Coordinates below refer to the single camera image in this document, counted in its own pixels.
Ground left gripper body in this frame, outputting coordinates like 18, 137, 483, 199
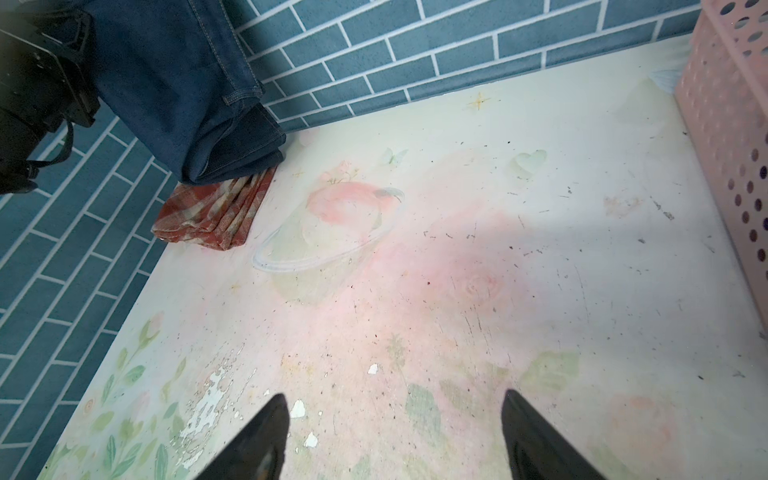
1, 9, 100, 195

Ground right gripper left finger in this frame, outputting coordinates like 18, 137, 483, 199
196, 393, 290, 480

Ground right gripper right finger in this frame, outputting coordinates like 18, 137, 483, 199
501, 389, 605, 480

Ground blue denim skirt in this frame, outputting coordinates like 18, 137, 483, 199
74, 0, 286, 185

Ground red plaid skirt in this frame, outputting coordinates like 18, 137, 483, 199
151, 167, 276, 251

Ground pink plastic basket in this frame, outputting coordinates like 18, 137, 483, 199
675, 1, 767, 317

